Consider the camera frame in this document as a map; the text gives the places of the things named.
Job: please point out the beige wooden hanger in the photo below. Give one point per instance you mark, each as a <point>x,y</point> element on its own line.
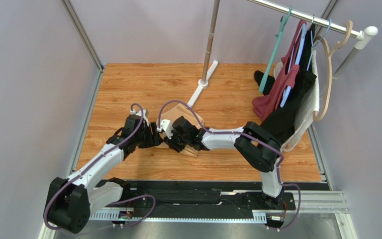
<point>318,116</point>

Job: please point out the maroon shirt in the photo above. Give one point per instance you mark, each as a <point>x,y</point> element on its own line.
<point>266,104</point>

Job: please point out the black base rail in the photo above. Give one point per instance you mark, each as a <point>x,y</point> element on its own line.
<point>197,201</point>

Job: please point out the metal clothes rack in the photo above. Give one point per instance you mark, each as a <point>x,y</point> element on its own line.
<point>362,37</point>

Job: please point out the white towel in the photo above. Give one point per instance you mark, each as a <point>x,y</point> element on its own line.
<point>304,116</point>

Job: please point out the teal plastic hanger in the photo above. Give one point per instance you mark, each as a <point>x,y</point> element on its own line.
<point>283,21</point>

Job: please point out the beige cloth napkin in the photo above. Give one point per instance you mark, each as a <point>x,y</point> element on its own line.
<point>178,111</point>

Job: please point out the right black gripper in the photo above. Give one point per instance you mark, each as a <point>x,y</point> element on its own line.
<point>174,140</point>

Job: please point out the aluminium frame post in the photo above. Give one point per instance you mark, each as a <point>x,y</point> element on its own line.
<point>74,17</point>

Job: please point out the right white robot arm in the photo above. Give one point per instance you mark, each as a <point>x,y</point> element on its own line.
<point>258,147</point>

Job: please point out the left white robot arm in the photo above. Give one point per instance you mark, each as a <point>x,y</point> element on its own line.
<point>71,201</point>

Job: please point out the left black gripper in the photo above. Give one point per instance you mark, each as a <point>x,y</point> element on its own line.
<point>154,139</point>

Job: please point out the light blue hanger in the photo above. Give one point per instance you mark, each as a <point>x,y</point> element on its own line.
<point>296,55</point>

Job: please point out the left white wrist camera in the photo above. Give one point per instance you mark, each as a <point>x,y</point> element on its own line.
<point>141,113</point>

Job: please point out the black garment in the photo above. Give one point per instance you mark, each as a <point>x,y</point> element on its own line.
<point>280,123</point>

